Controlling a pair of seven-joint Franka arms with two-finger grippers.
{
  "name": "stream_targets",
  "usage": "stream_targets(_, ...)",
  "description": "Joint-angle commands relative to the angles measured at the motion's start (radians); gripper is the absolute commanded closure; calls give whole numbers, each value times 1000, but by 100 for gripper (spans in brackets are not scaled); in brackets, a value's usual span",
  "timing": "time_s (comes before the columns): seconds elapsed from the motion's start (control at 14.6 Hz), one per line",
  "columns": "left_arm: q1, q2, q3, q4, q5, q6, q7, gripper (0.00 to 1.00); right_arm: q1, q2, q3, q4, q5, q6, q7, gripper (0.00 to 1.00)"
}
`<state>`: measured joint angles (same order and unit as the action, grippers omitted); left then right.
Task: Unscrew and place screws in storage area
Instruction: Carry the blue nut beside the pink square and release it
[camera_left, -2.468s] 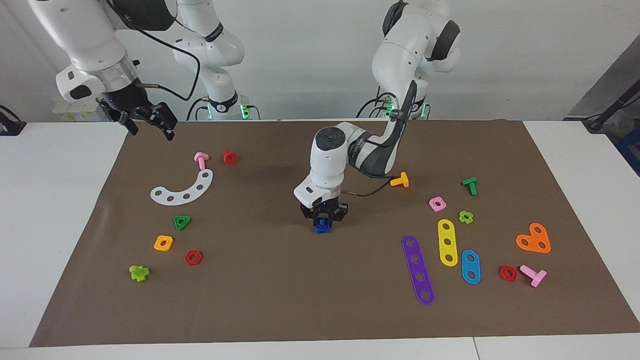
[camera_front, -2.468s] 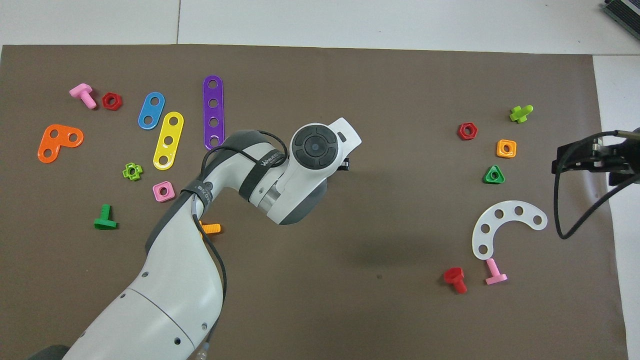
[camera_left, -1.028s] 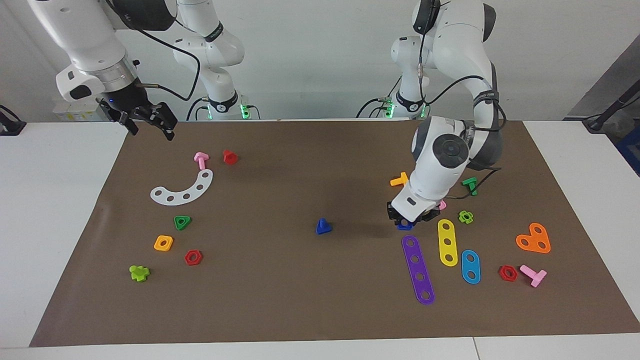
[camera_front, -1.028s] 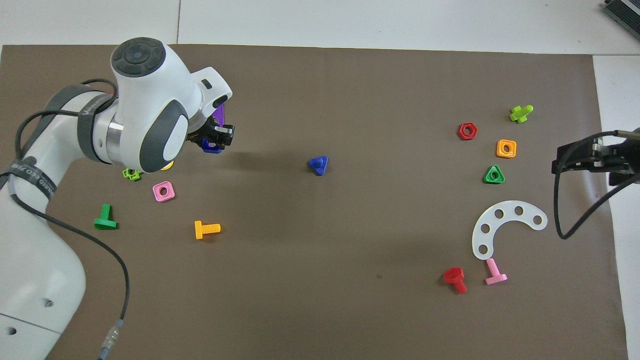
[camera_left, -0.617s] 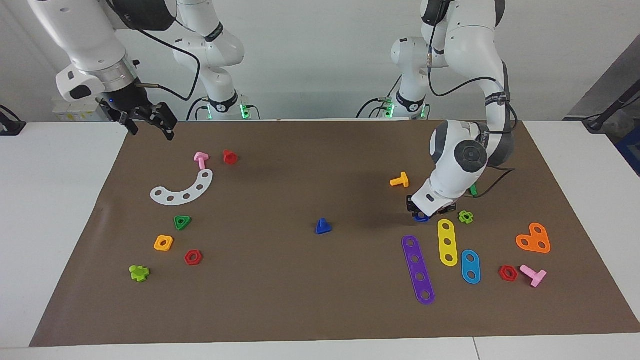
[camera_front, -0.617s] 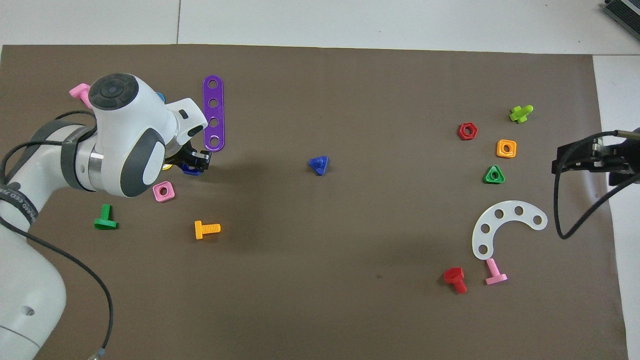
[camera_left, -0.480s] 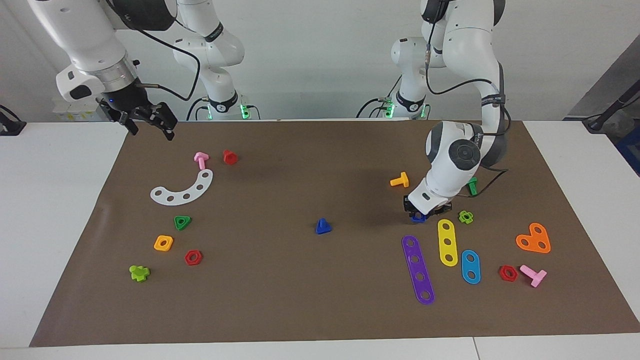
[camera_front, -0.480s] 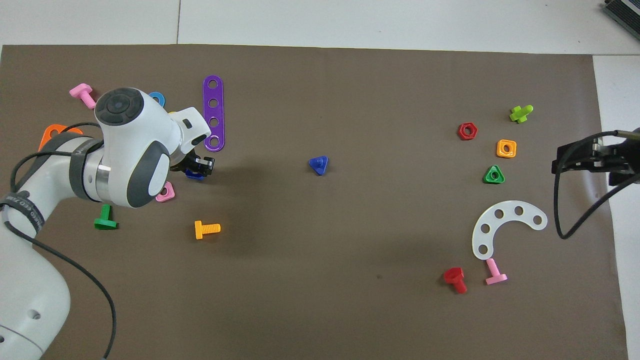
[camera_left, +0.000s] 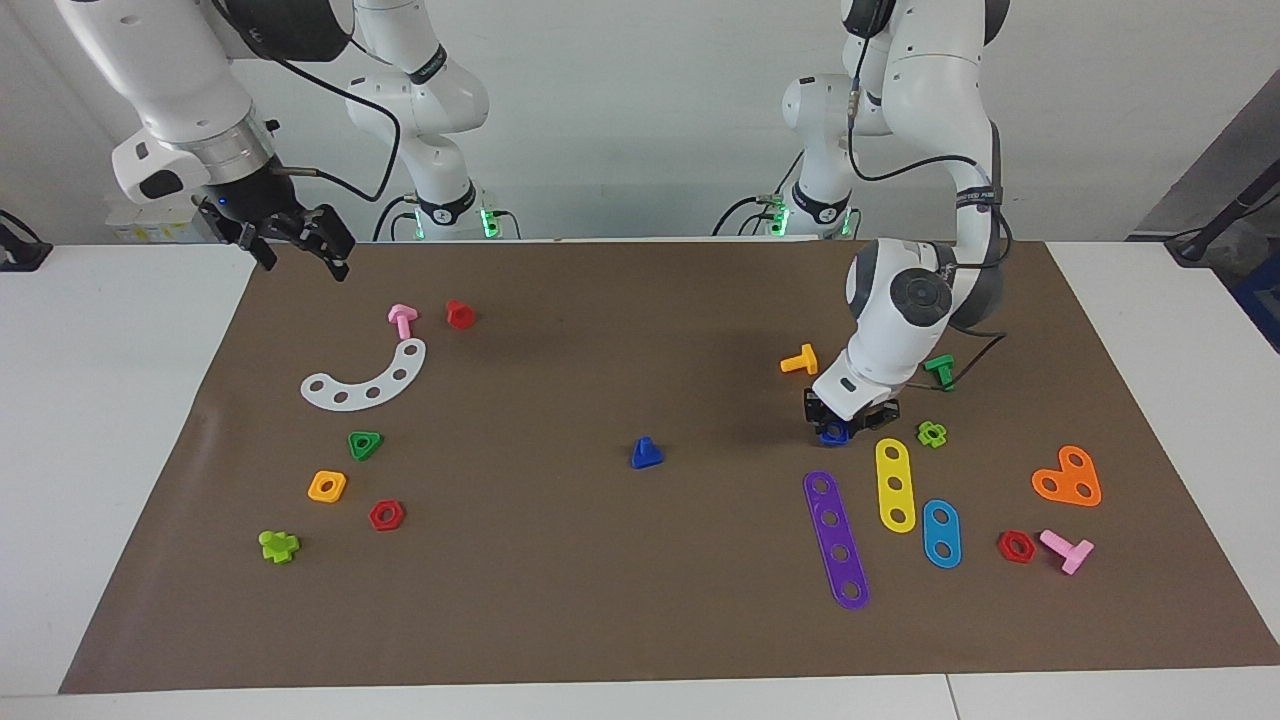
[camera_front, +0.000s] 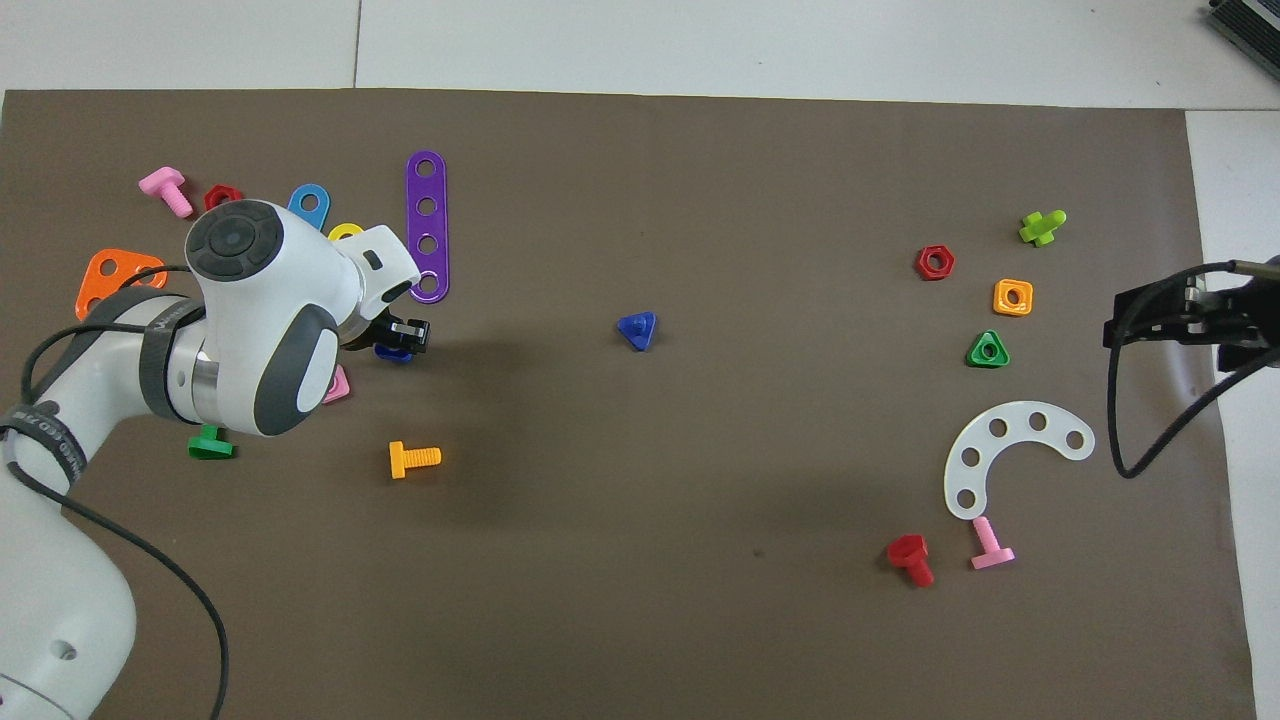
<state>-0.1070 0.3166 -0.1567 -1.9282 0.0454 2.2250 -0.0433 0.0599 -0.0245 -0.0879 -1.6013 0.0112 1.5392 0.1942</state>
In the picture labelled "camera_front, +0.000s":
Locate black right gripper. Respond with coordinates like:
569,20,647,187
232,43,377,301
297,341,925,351
1103,277,1280,373

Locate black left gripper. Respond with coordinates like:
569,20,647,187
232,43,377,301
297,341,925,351
340,308,431,353

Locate orange plastic bolt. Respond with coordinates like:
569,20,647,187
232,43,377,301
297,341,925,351
388,440,443,481

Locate purple four-hole plate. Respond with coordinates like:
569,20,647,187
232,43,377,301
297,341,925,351
405,150,451,304

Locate blue two-hole plate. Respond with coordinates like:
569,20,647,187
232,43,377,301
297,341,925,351
288,183,331,233

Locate lime cross-head plastic bolt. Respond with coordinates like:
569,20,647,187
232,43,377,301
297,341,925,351
1018,209,1068,248

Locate white curved five-hole plate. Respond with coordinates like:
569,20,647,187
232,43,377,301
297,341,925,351
943,401,1097,522

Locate pink plastic bolt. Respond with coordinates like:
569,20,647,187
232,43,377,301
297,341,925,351
137,166,195,219
969,515,1017,572

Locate orange heart-shaped plate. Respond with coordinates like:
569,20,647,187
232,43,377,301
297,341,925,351
75,248,169,323

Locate black device corner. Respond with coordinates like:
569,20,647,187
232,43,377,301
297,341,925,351
1203,0,1280,56

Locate red plastic bolt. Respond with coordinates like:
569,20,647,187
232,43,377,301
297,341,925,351
886,534,936,589

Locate brown table mat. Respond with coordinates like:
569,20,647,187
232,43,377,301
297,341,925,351
0,88,1259,720

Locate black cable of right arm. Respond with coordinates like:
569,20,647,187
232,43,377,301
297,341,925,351
1105,258,1280,481

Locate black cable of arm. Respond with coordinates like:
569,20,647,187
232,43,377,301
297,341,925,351
0,262,233,720
1105,258,1280,481

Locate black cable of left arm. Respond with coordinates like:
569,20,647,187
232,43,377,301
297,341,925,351
0,262,233,720

